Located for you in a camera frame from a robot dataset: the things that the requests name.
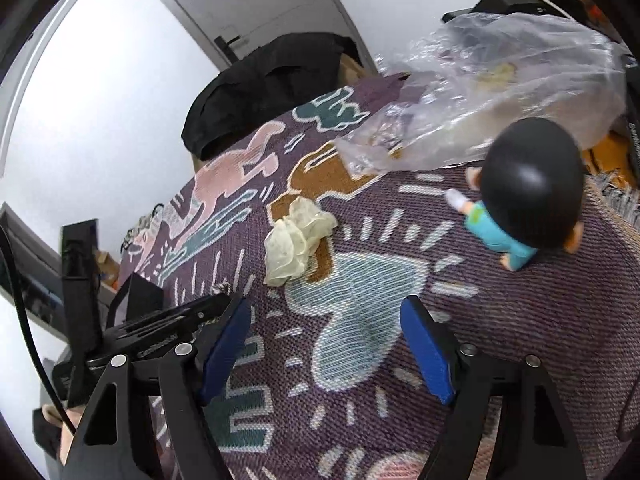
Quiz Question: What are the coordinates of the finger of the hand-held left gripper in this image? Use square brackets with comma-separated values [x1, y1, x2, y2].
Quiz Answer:
[107, 272, 165, 331]
[87, 292, 233, 368]

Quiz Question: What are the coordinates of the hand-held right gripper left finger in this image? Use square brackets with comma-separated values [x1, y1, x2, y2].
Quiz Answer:
[60, 297, 252, 480]

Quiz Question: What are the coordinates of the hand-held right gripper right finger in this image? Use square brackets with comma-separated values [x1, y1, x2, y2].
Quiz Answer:
[399, 295, 588, 480]

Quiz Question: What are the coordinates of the cream scrunchie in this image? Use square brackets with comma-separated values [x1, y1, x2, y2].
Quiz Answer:
[263, 196, 337, 287]

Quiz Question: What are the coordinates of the person's left hand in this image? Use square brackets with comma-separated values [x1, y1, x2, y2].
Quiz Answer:
[41, 402, 78, 466]

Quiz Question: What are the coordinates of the black shoe rack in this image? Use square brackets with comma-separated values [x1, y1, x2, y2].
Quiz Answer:
[120, 204, 166, 256]

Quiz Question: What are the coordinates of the purple printed blanket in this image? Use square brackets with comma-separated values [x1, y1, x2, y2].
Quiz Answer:
[117, 72, 640, 480]

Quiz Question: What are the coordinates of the black-haired cartoon figurine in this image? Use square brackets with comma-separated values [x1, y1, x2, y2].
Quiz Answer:
[447, 117, 587, 272]

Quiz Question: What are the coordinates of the black jacket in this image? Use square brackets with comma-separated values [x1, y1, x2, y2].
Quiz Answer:
[181, 32, 363, 160]

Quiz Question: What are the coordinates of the clear plastic bag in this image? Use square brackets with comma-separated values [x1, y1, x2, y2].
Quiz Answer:
[334, 12, 628, 177]

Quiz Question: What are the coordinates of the black desktop device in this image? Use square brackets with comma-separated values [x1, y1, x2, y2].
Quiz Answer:
[620, 60, 640, 186]

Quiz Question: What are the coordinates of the grey door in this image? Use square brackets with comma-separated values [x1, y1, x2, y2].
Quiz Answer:
[135, 0, 373, 78]

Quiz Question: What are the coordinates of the black machine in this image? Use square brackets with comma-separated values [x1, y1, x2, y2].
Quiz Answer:
[442, 0, 586, 23]

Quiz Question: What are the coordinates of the black door handle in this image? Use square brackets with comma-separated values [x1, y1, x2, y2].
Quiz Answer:
[214, 35, 241, 61]

